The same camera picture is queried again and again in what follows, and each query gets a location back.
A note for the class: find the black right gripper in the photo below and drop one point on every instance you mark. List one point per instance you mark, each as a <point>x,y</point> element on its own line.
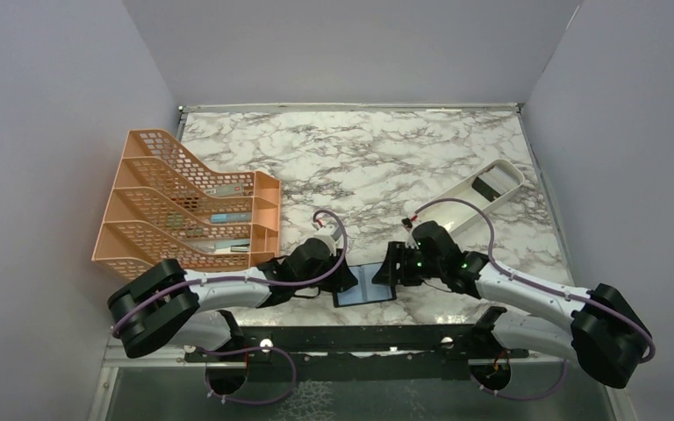
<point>397,253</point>

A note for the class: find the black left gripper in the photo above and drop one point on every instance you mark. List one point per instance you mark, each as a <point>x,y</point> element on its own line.
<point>342,278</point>

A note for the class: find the black card holder wallet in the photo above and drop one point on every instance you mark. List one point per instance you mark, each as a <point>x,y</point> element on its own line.
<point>365,291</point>

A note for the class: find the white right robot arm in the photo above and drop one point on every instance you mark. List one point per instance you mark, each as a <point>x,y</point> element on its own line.
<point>594,328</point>

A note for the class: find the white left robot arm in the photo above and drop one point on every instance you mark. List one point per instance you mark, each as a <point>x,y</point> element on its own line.
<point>168,305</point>

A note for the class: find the black card in tray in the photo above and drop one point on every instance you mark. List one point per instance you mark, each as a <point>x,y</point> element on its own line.
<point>485,190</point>

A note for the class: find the blue box in rack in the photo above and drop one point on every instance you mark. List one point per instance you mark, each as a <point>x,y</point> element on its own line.
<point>231,218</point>

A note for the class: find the white plastic tray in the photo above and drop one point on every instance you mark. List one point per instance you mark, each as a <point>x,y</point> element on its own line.
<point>456,218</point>

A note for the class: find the grey box in rack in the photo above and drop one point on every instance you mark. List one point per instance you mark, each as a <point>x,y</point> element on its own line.
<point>226,190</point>

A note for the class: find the orange file organizer rack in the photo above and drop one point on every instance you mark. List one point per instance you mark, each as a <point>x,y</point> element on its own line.
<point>157,210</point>

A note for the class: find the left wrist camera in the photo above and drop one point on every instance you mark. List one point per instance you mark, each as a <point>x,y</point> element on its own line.
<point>330,234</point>

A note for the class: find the black mounting rail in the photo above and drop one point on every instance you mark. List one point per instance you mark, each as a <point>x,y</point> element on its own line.
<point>356,353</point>

